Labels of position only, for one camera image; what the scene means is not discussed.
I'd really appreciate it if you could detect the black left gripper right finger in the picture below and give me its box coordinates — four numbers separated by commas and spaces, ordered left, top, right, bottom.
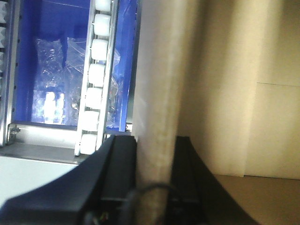
171, 136, 258, 225

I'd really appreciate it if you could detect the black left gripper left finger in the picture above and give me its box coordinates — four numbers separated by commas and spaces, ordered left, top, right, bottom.
0, 135, 136, 225

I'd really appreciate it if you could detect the brown cardboard EcoFlow box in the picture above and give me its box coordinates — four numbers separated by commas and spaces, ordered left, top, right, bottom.
133, 0, 300, 225

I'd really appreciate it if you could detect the clear plastic bag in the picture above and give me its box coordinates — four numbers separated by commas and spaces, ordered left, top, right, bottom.
31, 37, 124, 125

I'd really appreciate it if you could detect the blue bin with plastic bags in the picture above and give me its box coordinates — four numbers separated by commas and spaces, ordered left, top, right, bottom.
12, 0, 138, 132

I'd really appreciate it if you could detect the white roller track rail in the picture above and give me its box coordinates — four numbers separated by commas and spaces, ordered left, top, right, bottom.
74, 0, 119, 156

